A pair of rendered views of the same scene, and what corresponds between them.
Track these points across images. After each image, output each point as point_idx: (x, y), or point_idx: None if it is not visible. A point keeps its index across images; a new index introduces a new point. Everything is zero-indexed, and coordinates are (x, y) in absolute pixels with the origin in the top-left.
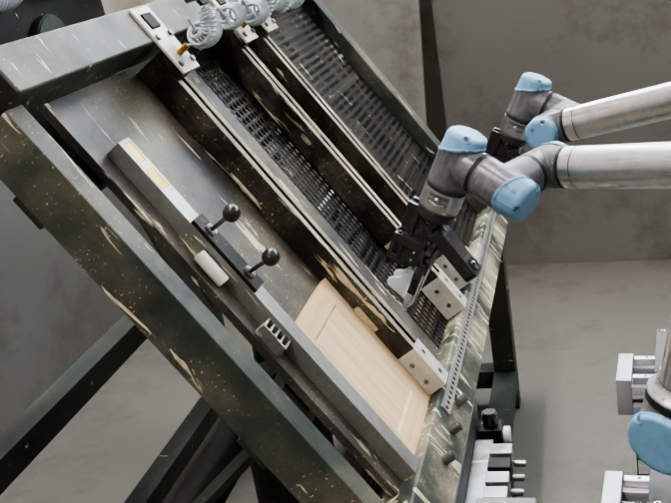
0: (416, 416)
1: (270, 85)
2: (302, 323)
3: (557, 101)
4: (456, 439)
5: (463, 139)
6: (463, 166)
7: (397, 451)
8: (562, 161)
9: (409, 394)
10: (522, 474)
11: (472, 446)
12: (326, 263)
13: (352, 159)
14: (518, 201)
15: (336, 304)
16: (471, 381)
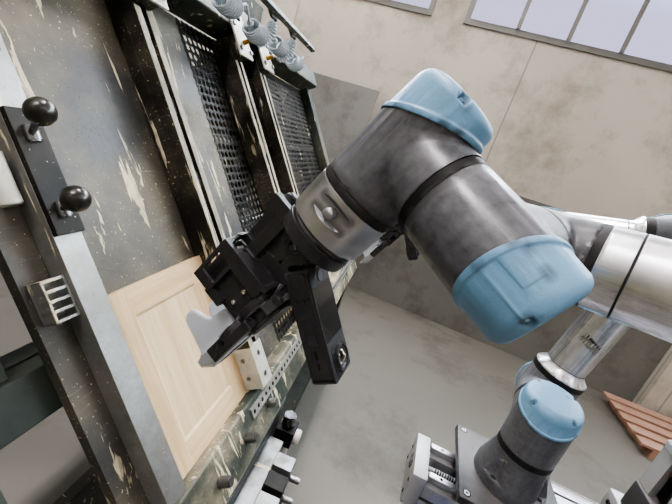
0: (220, 416)
1: (244, 96)
2: (126, 293)
3: None
4: (247, 448)
5: (459, 92)
6: (429, 156)
7: (159, 481)
8: (620, 251)
9: (225, 389)
10: (291, 499)
11: (263, 445)
12: (205, 243)
13: (283, 184)
14: (552, 305)
15: (195, 284)
16: (289, 380)
